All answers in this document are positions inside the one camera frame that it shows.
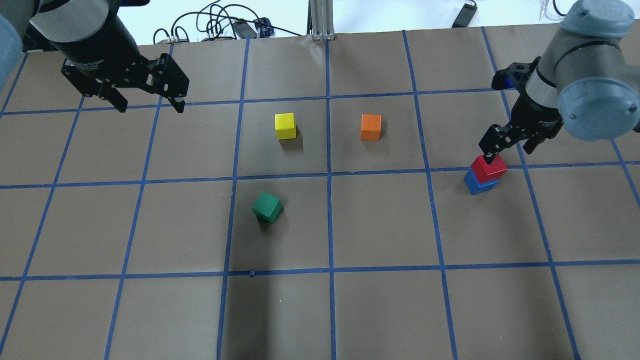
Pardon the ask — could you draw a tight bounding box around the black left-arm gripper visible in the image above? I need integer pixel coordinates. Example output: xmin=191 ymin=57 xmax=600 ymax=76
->
xmin=61 ymin=53 xmax=190 ymax=114

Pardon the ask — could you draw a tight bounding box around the red wooden block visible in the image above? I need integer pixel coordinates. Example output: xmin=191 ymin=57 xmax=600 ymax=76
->
xmin=471 ymin=153 xmax=508 ymax=183

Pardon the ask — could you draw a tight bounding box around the orange wooden block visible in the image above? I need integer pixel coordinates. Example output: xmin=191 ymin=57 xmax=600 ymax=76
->
xmin=359 ymin=113 xmax=382 ymax=142

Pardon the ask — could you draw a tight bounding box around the yellow wooden block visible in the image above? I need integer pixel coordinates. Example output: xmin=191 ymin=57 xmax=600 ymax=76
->
xmin=274 ymin=112 xmax=297 ymax=141

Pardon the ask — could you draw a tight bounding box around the green wooden block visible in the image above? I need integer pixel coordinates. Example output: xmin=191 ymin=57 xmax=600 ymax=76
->
xmin=251 ymin=191 xmax=284 ymax=224

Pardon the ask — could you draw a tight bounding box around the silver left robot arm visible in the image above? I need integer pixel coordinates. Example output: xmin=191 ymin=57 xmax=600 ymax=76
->
xmin=0 ymin=0 xmax=190 ymax=113

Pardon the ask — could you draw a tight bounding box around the black power adapter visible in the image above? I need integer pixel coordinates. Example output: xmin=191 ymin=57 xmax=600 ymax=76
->
xmin=451 ymin=1 xmax=478 ymax=28

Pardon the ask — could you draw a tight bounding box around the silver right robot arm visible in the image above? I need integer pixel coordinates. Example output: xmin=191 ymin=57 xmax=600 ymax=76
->
xmin=478 ymin=0 xmax=640 ymax=164

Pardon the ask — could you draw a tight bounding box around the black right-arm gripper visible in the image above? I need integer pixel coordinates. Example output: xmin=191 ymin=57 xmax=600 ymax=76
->
xmin=478 ymin=96 xmax=563 ymax=166

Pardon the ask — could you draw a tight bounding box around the aluminium frame post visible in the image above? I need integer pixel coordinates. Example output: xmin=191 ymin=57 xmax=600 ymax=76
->
xmin=307 ymin=0 xmax=336 ymax=41

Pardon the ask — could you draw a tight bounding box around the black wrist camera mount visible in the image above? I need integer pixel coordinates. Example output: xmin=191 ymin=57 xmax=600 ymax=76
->
xmin=491 ymin=56 xmax=542 ymax=93

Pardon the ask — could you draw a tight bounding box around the blue wooden block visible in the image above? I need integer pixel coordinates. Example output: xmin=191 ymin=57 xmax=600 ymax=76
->
xmin=463 ymin=170 xmax=499 ymax=196

